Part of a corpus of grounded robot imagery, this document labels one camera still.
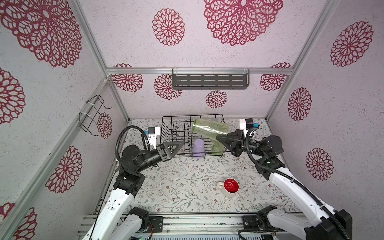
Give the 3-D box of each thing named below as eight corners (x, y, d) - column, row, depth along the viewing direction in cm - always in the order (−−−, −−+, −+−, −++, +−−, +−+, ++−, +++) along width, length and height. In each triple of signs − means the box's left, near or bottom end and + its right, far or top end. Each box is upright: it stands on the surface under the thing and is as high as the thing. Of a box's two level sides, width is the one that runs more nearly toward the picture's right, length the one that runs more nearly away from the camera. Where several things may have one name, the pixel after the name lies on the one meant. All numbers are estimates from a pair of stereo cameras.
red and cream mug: (223, 200, 83) (226, 196, 77) (217, 186, 88) (219, 181, 82) (238, 194, 85) (242, 189, 79) (231, 181, 90) (234, 175, 84)
